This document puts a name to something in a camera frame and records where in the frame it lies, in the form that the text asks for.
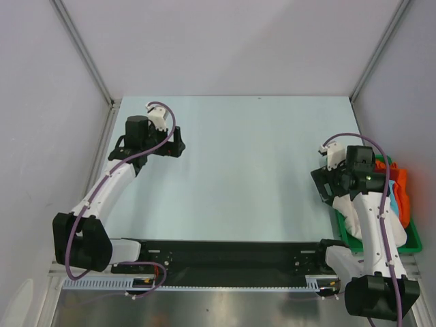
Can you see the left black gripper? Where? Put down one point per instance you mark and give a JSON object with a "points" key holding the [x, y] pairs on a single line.
{"points": [[172, 148]]}

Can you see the aluminium frame post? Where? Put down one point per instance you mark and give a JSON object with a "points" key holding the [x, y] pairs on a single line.
{"points": [[73, 33], [394, 23]]}

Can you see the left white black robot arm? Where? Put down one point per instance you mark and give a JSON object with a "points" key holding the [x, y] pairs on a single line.
{"points": [[80, 237]]}

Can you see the orange t-shirt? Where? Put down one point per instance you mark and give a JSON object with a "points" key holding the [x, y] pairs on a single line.
{"points": [[399, 175]]}

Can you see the white green raglan t-shirt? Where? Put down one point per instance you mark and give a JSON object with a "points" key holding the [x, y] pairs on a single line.
{"points": [[352, 225]]}

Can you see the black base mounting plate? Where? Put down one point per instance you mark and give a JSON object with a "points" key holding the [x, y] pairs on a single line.
{"points": [[230, 264]]}

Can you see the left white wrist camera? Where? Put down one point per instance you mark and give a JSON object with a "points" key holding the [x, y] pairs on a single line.
{"points": [[157, 114]]}

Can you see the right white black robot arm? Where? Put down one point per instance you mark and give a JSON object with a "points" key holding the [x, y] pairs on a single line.
{"points": [[378, 287]]}

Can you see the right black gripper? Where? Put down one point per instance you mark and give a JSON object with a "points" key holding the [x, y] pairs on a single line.
{"points": [[324, 184]]}

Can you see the left aluminium frame post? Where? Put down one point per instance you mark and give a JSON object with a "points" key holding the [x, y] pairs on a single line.
{"points": [[73, 33]]}

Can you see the right aluminium frame post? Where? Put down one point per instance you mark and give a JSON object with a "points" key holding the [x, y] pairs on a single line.
{"points": [[394, 23]]}

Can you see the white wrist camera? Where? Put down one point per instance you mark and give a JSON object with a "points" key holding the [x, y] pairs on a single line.
{"points": [[157, 114], [335, 154]]}

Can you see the green plastic bin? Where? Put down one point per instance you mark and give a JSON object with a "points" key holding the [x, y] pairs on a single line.
{"points": [[413, 244]]}

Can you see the grey slotted cable duct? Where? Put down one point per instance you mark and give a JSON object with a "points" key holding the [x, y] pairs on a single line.
{"points": [[132, 284]]}

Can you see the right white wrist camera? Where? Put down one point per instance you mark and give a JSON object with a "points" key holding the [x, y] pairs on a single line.
{"points": [[335, 154]]}

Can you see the light blue t-shirt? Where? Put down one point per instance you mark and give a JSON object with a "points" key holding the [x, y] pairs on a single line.
{"points": [[393, 201]]}

